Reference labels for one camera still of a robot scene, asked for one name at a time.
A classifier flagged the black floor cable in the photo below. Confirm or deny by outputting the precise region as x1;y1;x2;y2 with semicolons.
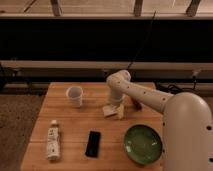
156;83;198;95

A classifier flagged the black hanging cable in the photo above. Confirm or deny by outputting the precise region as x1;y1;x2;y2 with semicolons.
124;9;158;72

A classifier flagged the black smartphone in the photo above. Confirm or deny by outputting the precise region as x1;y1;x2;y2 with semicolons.
85;131;101;157

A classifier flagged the green ceramic plate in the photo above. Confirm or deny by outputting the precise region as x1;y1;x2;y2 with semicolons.
124;124;163;165

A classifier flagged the red small object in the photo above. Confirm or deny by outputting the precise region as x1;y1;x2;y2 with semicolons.
131;99;142;110

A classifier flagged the white sponge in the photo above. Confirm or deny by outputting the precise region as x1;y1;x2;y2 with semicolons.
102;105;117;117

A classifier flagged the white ceramic cup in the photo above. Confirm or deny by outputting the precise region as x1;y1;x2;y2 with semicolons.
66;86;83;108

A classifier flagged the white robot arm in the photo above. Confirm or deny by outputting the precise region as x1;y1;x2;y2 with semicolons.
106;70;213;171

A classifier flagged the white tube bottle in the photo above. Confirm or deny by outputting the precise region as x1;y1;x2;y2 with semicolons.
46;120;61;161

